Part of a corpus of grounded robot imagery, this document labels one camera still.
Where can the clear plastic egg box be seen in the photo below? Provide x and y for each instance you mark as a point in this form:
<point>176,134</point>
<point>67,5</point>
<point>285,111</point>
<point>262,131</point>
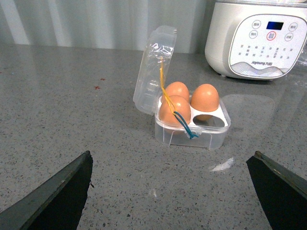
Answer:
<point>211,127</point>

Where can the yellow rubber band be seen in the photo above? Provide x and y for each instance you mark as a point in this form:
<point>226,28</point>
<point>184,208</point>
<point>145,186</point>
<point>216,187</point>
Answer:
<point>162,85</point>

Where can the brown egg back left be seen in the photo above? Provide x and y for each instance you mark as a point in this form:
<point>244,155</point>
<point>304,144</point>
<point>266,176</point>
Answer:
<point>176,89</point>

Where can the brown egg back right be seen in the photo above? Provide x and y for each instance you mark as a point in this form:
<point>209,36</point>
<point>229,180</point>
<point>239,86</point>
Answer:
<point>205,98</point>

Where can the brown egg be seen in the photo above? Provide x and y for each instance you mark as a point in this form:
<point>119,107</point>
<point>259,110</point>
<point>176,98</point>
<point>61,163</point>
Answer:
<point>176,89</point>
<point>181,106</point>
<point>205,98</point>

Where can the blue rubber band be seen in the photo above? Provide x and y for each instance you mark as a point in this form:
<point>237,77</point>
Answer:
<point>183,122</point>

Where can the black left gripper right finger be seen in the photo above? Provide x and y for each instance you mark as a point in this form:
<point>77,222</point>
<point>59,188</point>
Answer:
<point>282,193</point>

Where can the white Joyoung blender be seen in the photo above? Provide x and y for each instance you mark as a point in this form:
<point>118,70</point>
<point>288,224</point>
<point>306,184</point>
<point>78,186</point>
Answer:
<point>256,39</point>

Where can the brown egg front left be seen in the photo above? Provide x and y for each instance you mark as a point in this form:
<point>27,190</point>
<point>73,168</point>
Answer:
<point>181,106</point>

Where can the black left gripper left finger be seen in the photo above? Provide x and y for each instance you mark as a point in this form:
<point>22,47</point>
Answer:
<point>57,204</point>

